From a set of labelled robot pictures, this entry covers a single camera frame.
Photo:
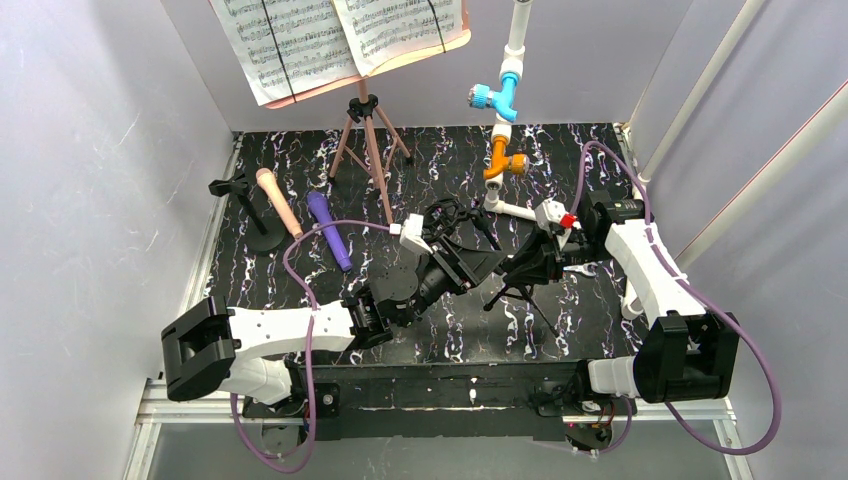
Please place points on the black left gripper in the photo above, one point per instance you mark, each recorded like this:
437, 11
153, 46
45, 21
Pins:
448, 263

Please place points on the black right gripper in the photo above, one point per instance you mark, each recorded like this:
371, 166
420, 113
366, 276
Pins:
539, 255

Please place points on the black tripod mic stand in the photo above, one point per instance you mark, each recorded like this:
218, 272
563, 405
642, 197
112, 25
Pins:
449, 220

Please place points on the purple microphone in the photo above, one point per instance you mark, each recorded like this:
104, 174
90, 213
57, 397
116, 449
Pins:
319, 208

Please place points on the black round-base mic stand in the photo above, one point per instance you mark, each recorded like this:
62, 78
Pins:
264, 233

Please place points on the pink microphone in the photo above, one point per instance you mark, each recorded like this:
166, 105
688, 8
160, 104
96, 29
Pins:
267, 181

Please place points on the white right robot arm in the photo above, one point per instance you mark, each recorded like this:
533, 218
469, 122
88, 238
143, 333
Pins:
689, 352

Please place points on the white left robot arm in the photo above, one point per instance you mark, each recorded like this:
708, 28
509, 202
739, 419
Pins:
213, 347

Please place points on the silver open-end wrench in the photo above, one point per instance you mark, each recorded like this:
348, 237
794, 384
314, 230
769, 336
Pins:
588, 270

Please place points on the orange pipe valve fitting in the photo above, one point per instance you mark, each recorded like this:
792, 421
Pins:
501, 162

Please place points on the pink tripod music stand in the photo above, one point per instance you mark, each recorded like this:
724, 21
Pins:
362, 109

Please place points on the sheet music book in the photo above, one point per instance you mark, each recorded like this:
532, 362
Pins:
293, 49

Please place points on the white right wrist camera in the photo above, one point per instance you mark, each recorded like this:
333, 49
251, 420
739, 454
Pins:
552, 217

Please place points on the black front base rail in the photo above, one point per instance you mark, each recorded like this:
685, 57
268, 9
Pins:
505, 399

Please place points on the white PVC pipe frame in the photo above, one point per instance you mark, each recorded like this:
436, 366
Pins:
513, 61

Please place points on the white wall pipe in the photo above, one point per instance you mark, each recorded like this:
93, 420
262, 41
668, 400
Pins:
724, 49

